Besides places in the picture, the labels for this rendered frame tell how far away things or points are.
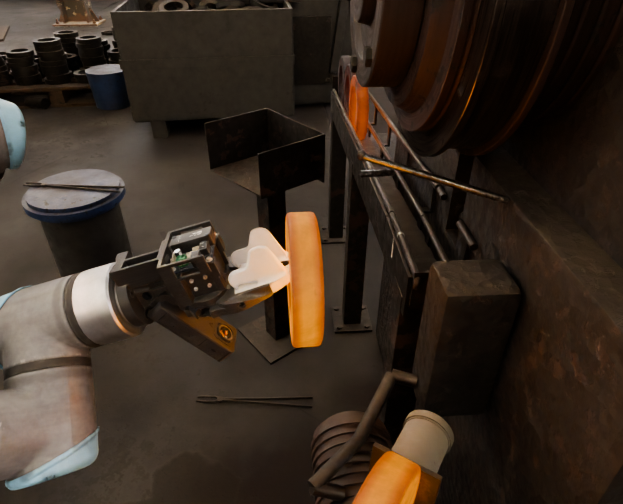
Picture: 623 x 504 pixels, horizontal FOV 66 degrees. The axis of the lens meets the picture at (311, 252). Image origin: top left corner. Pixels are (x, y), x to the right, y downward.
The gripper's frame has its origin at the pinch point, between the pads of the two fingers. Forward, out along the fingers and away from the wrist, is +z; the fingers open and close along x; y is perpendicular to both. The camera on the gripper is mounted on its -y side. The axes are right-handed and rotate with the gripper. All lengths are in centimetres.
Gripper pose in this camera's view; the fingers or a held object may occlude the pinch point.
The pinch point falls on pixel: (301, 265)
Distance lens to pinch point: 55.4
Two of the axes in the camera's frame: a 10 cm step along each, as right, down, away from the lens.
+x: -0.6, -5.8, 8.1
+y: -2.8, -7.7, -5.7
